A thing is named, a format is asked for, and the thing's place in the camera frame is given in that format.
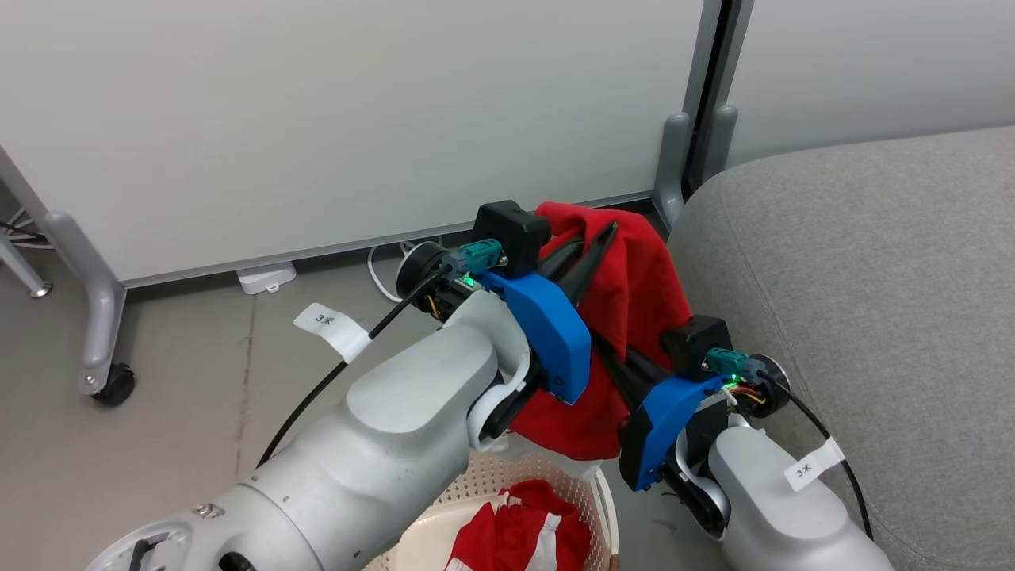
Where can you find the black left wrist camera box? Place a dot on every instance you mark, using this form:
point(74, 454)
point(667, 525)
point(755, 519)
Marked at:
point(511, 234)

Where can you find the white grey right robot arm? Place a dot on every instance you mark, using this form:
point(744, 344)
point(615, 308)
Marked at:
point(781, 523)

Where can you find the narrow white partition panel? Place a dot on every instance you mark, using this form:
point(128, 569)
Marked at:
point(872, 71)

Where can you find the grey metal stand leg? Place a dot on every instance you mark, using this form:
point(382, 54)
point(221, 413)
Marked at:
point(24, 270)

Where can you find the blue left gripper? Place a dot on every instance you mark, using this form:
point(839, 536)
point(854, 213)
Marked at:
point(547, 325)

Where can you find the white plastic floor box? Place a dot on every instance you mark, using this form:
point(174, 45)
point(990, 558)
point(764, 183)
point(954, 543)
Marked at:
point(266, 277)

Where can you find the large white partition panel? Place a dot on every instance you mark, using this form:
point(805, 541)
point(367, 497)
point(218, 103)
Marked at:
point(317, 119)

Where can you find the red white striped garment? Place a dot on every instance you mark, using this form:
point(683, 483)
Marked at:
point(515, 531)

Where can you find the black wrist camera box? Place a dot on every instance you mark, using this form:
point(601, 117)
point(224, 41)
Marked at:
point(694, 341)
point(511, 234)

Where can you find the grey partition foot with caster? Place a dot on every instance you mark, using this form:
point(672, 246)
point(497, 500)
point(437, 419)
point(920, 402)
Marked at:
point(99, 317)

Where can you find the white perforated laundry basket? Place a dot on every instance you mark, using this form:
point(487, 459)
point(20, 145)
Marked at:
point(507, 476)

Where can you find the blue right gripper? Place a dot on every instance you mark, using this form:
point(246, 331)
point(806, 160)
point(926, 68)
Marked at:
point(658, 420)

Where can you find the red fleece garment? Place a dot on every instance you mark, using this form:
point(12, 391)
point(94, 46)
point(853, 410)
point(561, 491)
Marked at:
point(634, 285)

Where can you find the grey fabric sofa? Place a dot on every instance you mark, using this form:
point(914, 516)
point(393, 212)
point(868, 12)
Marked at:
point(872, 301)

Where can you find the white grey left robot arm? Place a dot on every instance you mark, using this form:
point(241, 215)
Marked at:
point(381, 444)

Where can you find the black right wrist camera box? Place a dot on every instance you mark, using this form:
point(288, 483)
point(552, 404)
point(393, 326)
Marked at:
point(694, 341)

